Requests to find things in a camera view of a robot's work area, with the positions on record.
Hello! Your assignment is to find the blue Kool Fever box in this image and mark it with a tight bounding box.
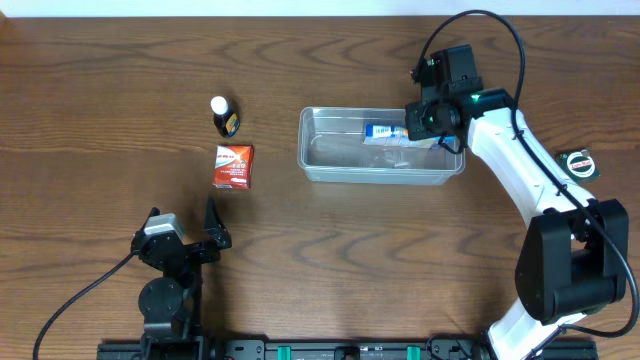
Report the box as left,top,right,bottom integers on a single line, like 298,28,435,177
363,124,439,149

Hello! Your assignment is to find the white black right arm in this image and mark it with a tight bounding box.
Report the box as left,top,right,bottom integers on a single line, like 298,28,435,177
405,45,632,359

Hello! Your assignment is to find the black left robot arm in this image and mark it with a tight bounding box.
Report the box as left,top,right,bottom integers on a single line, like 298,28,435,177
131,198,232,359

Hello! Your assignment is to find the clear plastic container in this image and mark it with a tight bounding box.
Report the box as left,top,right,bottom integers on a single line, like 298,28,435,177
298,107,465,185

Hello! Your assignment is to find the red medicine box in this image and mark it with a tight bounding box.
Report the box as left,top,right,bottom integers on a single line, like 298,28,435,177
213,145,254,190

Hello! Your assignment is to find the dark bottle white cap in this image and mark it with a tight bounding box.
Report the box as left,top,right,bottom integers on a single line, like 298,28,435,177
210,96,240,138

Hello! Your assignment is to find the green round tin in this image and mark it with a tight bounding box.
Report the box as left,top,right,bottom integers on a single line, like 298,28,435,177
555,148,600,183

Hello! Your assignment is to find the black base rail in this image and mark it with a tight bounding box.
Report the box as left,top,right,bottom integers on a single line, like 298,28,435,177
96,337,599,360

